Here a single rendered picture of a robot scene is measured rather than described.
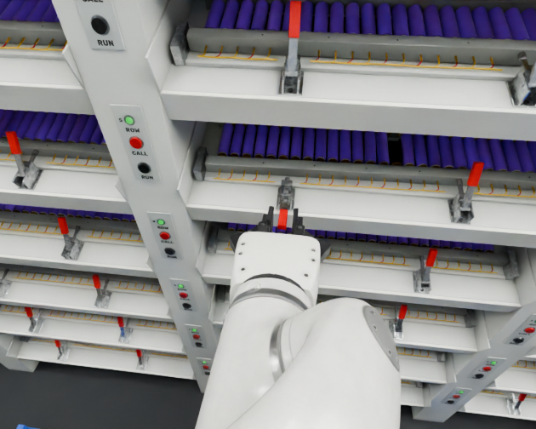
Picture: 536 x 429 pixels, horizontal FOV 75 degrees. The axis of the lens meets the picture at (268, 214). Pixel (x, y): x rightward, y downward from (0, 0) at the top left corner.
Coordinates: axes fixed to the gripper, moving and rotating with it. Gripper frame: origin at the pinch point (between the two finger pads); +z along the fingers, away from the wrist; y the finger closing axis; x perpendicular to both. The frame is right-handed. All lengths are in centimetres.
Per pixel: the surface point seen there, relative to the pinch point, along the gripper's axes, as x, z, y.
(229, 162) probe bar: 3.9, 10.7, -9.7
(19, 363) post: -81, 24, -87
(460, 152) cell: 6.3, 15.4, 27.5
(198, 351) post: -56, 18, -21
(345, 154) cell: 5.4, 13.8, 9.1
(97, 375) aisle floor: -88, 27, -63
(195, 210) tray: -2.9, 5.9, -14.5
